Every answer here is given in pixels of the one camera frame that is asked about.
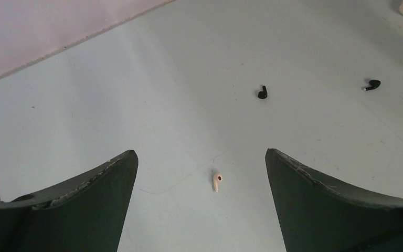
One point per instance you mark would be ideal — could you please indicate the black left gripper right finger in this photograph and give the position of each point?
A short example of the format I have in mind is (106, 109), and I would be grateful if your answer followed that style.
(318, 212)

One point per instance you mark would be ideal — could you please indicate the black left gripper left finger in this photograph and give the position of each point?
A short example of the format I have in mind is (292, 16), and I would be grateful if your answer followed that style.
(84, 213)

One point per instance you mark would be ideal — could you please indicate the white earbud left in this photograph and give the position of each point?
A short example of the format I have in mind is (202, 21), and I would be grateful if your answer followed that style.
(217, 178)

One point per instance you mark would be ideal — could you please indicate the black earbud far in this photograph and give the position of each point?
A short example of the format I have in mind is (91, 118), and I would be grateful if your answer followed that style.
(262, 94)

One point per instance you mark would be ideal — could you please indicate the black earbud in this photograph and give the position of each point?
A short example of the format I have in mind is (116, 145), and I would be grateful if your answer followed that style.
(262, 94)
(372, 85)

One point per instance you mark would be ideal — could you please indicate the black earbud near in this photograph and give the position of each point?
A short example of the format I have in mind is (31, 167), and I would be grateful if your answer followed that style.
(372, 85)

